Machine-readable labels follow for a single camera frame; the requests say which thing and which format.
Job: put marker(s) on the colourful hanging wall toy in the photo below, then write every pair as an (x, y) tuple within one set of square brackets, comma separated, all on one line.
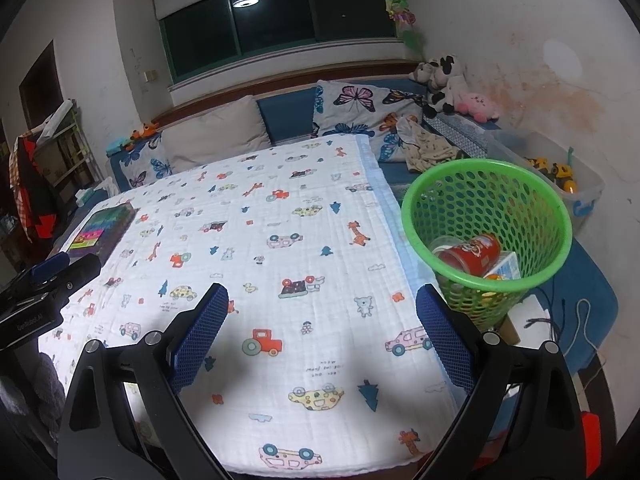
[(402, 15)]

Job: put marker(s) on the grey fleece cloth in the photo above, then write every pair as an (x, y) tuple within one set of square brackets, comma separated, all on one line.
[(30, 400)]

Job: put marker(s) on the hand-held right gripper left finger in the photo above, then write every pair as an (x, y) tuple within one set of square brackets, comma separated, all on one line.
[(200, 335)]

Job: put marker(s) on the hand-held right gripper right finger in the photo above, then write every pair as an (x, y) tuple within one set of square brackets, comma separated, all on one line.
[(445, 340)]

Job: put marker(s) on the white blue cardboard box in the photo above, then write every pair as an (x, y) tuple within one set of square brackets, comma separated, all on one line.
[(505, 266)]

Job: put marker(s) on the blue backrest cushion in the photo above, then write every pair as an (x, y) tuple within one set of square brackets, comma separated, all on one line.
[(287, 115)]

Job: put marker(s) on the red plastic object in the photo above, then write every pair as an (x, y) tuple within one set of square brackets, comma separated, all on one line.
[(591, 445)]

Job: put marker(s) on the red black checked jacket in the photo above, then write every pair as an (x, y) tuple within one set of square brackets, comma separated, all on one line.
[(32, 190)]

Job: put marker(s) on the small butterfly print pillow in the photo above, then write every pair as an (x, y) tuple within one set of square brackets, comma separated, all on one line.
[(147, 160)]

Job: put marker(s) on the white shelf rack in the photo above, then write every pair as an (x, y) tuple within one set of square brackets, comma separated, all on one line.
[(70, 145)]

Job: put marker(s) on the clear plastic storage box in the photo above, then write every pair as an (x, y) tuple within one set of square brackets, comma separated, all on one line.
[(585, 195)]

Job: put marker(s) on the red clear plastic cup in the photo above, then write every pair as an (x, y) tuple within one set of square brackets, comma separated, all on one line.
[(470, 255)]

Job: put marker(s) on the grey white plush toy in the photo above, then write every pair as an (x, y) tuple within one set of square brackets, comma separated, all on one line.
[(422, 74)]

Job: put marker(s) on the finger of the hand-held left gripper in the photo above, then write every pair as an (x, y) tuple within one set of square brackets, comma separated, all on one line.
[(80, 272), (50, 266)]

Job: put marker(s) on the brown wooden headboard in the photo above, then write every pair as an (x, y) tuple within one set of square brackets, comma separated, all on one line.
[(250, 89)]

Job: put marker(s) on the yellow toy truck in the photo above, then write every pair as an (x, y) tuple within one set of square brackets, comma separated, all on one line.
[(565, 177), (540, 165)]

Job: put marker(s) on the pink plush toy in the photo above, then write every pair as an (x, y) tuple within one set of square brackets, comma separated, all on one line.
[(477, 105)]

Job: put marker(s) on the beige pillow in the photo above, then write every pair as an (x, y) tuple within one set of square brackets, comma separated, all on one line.
[(215, 135)]

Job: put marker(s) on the colourful marker pen case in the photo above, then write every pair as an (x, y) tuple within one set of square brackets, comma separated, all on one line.
[(100, 232)]

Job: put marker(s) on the orange plush toy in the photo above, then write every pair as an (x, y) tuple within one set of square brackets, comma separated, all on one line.
[(145, 131)]

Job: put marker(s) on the beige printed garment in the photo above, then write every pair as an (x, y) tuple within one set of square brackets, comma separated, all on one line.
[(430, 150)]

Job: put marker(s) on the green plastic mesh basket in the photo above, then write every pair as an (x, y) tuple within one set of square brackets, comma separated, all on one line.
[(485, 195)]

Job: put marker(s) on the dark wooden door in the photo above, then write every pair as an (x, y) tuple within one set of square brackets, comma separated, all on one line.
[(40, 85)]

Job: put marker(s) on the dark glass window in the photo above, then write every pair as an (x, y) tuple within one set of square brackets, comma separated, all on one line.
[(280, 20)]

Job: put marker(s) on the blue grey patterned pad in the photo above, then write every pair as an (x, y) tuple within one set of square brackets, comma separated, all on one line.
[(465, 135)]

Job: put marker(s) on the large butterfly print pillow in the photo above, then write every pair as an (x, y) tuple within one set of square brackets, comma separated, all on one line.
[(355, 105)]

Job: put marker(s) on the black white cow plush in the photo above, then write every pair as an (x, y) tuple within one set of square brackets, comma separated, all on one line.
[(447, 85)]

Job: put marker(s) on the white printed blanket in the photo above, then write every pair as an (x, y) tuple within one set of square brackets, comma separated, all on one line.
[(300, 240)]

